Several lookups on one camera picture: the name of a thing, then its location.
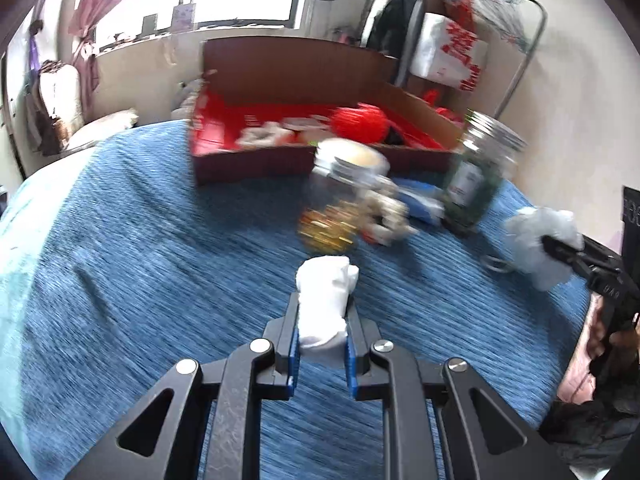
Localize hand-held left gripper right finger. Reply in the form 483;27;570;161
344;299;572;480

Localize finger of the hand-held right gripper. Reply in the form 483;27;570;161
541;234;599;279

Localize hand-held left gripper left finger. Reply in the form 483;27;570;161
65;292;304;480

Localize white fluffy knitted item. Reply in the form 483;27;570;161
504;205;585;291

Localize white soft cloth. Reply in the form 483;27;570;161
295;256;360;352

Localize cardboard box with red lining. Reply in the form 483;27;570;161
188;36;469;187

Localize red knitted soft toy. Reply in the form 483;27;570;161
332;103;391;144

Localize person's right hand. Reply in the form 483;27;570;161
611;312;640;361

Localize pink cloth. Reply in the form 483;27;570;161
554;294;609;407

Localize glass jar with green contents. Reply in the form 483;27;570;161
442;108;529;234

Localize glass jar with gold beads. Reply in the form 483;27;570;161
297;138;391;254

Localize beige small plush toy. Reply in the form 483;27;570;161
357;187;419;247

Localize person's dark clothing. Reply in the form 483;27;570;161
539;385;640;478

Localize blue packet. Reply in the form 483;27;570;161
394;177;446;226

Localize red fabric item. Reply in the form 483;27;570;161
424;88;466;122

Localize black clothes rack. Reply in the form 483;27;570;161
359;0;546;122

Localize white fuzzy star scrunchie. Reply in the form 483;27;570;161
238;122;296;150

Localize white and red shopping bag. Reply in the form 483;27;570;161
409;9;489;94

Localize teal fleece blanket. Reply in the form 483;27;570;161
0;160;102;462

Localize grey husky plush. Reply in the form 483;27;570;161
172;80;206;121

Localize dark hanging clothes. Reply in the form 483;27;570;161
362;0;426;87

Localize white seat cushion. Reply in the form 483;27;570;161
65;108;140;151

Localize white chair with cushion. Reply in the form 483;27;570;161
22;60;141;159

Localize white stand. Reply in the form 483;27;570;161
304;0;336;39

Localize pink printed card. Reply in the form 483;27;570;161
171;3;195;31

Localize metal ring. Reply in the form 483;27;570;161
479;254;512;274

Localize row of wire hangers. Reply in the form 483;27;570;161
464;0;531;52

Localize purple hanging strap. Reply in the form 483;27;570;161
27;20;46;77

